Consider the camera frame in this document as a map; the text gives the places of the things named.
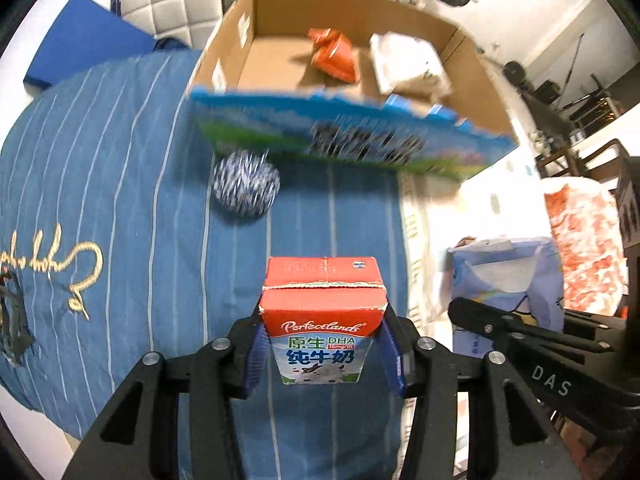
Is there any printed cardboard box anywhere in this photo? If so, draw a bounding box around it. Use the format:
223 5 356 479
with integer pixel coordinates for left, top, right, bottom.
187 0 521 183

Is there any white tufted headboard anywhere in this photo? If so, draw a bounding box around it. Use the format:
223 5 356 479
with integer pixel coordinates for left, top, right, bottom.
120 0 249 49

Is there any blue white patterned ball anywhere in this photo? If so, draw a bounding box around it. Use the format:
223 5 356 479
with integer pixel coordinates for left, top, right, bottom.
212 150 281 219

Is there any white soft packet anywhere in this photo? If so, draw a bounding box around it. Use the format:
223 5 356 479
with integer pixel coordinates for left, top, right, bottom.
369 31 454 97

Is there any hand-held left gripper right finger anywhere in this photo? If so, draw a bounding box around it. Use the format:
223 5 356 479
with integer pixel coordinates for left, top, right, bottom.
378 307 582 480

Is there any large orange snack packet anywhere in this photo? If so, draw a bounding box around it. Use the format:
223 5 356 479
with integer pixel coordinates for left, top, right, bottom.
311 34 362 84

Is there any blue white plastic packet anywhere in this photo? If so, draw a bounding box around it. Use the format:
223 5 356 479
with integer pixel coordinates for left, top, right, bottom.
445 237 567 359

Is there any red white milk carton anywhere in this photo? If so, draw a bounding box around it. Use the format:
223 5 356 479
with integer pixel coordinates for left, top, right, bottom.
260 256 389 386

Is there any wooden chair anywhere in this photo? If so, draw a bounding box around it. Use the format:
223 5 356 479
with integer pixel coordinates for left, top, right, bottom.
537 139 640 197

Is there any orange white printed bag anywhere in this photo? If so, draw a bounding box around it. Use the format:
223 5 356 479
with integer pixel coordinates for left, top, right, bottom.
542 182 629 317

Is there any white printed bedsheet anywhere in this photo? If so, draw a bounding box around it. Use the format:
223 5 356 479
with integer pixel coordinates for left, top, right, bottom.
397 147 623 480

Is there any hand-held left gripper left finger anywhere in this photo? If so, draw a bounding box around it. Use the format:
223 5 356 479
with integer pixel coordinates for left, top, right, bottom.
64 307 267 480

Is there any small orange snack packet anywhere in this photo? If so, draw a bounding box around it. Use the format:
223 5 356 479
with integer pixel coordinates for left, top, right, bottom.
307 27 344 45

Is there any blue flat board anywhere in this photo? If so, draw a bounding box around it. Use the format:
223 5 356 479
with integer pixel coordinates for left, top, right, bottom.
24 0 157 89

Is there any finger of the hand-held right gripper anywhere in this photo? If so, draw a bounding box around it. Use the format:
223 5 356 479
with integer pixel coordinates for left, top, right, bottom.
562 309 629 334
447 297 608 357

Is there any blue striped blanket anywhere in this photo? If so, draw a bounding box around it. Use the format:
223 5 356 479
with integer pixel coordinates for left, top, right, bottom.
0 50 417 480

